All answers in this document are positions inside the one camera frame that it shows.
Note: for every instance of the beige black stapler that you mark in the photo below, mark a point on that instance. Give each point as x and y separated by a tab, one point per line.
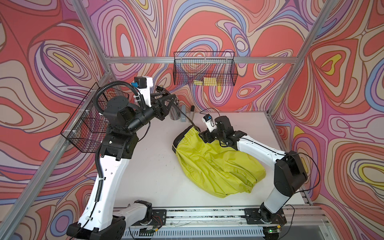
192	112

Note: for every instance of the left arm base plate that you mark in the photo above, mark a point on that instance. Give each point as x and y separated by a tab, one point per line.
158	218

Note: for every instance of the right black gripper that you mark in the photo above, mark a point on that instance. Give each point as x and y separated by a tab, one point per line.
206	135

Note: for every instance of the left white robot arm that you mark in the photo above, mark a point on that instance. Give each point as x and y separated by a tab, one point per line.
99	221

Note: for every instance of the wrist white camera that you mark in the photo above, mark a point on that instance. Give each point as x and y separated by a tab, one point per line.
209	122
144	85

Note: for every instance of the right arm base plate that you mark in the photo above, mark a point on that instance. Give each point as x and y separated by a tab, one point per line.
256	216

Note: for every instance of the pencil cup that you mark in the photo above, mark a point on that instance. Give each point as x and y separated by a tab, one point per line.
174	111

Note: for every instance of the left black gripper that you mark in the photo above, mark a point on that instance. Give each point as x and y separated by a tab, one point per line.
156	107

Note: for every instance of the left wire basket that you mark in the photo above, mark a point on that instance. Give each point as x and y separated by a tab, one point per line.
86	128

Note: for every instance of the wire basket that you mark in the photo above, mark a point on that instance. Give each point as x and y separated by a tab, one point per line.
195	65
86	128

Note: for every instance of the back wire basket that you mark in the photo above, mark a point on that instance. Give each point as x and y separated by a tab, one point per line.
195	65

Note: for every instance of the yellow sticky note pad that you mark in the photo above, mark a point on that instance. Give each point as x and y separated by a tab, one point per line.
209	81

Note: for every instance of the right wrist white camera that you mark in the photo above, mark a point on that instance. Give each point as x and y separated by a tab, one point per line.
209	122

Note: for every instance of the neon yellow trousers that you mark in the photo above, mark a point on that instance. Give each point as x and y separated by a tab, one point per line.
219	171

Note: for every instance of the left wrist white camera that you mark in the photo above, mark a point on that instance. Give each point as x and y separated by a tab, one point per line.
144	85

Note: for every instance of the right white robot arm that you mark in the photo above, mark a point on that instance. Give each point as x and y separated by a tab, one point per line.
289	171

